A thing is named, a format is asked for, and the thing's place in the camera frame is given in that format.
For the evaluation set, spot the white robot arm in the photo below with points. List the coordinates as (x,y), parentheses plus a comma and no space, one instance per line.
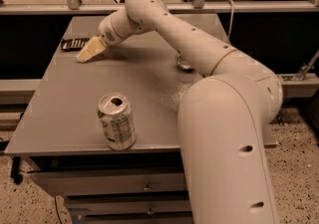
(221,118)

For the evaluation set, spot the top grey drawer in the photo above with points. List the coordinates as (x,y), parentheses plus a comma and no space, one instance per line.
(110,181)

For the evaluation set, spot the middle grey drawer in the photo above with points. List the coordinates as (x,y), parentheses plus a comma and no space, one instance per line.
(135,204)

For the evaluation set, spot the bottom grey drawer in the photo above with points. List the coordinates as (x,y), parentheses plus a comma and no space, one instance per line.
(158,218)

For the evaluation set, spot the grey drawer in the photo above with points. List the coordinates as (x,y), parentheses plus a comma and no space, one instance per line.
(110,181)
(158,218)
(135,204)

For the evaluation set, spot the green white soda can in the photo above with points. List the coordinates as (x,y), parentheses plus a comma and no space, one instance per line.
(116,117)

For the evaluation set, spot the red soda can lying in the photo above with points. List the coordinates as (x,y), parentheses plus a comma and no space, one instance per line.
(182,63)

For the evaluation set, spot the grey drawer cabinet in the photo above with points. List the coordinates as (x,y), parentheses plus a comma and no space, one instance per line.
(167,128)

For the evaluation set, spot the black caster leg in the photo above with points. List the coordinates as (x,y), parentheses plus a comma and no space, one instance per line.
(15,174)

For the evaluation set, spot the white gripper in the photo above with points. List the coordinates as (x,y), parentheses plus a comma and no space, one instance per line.
(107,36)

